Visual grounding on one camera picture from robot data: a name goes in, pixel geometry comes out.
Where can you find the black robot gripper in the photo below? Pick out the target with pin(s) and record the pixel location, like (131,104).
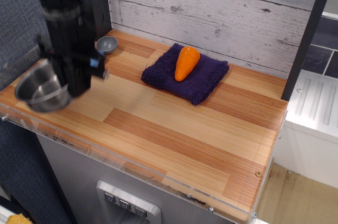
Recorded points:
(70,44)

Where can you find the stainless steel pot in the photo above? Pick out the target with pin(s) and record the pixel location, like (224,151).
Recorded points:
(41,90)

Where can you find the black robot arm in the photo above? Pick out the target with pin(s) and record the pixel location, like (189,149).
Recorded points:
(65,5)

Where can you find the blue grey toy scoop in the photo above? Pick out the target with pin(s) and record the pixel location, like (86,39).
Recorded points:
(104,46)

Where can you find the clear acrylic table guard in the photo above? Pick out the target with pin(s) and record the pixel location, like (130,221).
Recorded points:
(177,149)

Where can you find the purple folded towel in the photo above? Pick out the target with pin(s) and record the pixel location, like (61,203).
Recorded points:
(198,84)

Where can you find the orange toy carrot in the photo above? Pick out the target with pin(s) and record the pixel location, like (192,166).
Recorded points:
(188,58)

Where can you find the grey toy appliance cabinet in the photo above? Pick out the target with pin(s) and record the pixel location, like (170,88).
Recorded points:
(78,174)

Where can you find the yellow object bottom left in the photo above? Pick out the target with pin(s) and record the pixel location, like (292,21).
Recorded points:
(18,219)

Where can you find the white toy sink unit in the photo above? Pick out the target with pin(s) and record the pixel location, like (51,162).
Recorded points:
(307,141)

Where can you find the black left frame post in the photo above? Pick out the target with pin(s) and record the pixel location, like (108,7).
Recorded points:
(102,17)

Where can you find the black frame post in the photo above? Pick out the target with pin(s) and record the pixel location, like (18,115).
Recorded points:
(102,17)
(309,32)

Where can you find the black right frame post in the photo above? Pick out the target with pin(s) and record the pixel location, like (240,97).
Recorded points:
(309,32)

